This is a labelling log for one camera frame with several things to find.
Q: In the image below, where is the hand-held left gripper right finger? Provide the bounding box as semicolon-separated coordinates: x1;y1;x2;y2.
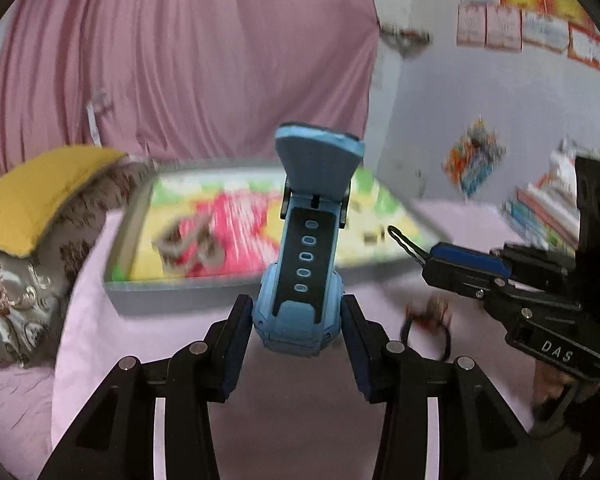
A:
339;294;586;480

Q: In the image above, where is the beige hair clip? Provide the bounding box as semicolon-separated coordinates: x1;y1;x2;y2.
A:
152;217;226;273

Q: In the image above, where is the person's right hand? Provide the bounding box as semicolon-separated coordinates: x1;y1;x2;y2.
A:
532;360;576;407

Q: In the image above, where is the black hairpin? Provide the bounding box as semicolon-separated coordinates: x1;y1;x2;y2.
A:
387;225;431;266

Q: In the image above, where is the stack of books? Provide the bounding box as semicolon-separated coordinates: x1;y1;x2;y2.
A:
502;137;600;261

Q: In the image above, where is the pink curtain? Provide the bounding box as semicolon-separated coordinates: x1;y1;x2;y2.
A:
0;0;381;173

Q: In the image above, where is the pink bed sheet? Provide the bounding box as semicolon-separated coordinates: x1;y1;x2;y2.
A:
0;197;581;480

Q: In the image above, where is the group of wall certificates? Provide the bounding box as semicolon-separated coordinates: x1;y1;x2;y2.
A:
455;0;600;83

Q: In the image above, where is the blue smart watch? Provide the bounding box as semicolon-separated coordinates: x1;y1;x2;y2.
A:
250;122;366;358

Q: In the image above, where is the black hair tie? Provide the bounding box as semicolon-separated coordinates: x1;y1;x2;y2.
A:
399;296;453;361

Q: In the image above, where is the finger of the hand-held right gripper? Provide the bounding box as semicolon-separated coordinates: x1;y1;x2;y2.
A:
422;257;582;322
429;241;570;291

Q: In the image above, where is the floral patterned pillow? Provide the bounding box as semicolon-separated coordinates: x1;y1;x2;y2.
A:
0;160;156;371

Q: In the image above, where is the grey metal tray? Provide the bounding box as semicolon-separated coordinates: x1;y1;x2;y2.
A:
102;157;453;316

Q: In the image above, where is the printed cartoon cloth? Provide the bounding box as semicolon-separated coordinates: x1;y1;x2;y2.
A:
130;167;433;281

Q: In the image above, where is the yellow pillow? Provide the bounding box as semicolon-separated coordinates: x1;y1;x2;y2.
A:
0;145;128;258

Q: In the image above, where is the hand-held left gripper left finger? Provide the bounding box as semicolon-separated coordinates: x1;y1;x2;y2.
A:
37;294;255;480

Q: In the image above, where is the colourful wall sticker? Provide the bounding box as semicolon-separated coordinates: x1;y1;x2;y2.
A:
442;117;507;198

